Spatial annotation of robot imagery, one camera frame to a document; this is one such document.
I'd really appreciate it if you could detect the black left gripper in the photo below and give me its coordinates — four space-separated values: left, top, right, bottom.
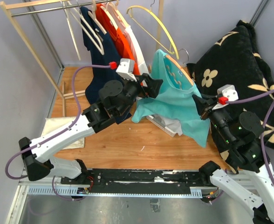
116 73 164 117

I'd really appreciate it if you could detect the teal t shirt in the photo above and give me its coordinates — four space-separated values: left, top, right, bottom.
131 49 210 147

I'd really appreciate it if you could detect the orange hanger with metal hook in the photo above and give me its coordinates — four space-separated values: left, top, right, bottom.
164 54 194 90

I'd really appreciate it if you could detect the sheer white t shirt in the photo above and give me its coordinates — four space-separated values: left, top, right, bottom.
156 115 183 136

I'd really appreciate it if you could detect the white pink t shirt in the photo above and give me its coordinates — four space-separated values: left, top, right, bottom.
105 2 149 74

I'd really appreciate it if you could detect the yellow hanger with metal hook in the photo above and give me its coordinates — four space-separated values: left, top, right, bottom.
126 0 180 59

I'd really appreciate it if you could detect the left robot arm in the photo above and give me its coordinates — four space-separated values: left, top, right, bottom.
19 74 163 185

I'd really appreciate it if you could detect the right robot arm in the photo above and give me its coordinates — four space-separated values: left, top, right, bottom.
192 95 274 224

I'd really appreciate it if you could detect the navy blue t shirt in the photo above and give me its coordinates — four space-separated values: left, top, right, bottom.
79 6 133 125

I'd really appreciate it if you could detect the cream hanger on navy shirt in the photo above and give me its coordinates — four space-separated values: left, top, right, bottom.
64 0 107 56

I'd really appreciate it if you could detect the orange t shirt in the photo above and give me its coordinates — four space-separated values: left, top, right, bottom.
96 3 140 75

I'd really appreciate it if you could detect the empty cream hanger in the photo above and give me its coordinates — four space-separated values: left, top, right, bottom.
60 0 81 60

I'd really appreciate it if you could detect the white plastic basket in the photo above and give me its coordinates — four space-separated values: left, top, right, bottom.
146 115 177 137

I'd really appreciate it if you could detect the black floral blanket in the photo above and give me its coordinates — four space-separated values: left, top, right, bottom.
186 20 274 175

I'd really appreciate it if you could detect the folded cream cloth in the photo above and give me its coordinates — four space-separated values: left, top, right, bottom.
40 116 86 150

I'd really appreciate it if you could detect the wooden clothes rack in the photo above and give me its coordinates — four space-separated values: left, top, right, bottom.
0 0 165 117

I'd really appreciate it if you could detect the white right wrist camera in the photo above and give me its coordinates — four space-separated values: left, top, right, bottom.
212 84 239 110

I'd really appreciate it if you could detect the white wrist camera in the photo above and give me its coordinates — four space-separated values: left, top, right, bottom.
212 84 239 110
109 58 137 82

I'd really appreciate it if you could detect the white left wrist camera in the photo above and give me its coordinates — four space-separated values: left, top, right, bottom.
109 58 137 82

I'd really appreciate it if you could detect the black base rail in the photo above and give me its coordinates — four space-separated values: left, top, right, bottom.
61 169 215 195

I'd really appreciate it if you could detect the metal corner post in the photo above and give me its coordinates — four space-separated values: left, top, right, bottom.
31 13 64 70

